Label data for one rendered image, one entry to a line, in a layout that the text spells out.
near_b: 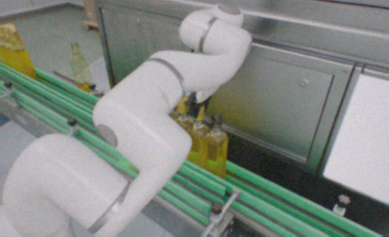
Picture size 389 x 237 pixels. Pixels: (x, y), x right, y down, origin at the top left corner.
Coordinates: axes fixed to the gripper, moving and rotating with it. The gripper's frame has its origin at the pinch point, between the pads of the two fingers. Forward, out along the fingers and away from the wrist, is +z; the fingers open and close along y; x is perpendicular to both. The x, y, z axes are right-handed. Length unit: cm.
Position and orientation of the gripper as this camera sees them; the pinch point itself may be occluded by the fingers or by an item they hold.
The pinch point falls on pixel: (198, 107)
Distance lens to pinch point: 77.9
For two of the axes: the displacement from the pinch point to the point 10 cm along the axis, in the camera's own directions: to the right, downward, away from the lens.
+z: -2.1, 7.2, 6.7
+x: 7.8, 5.3, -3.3
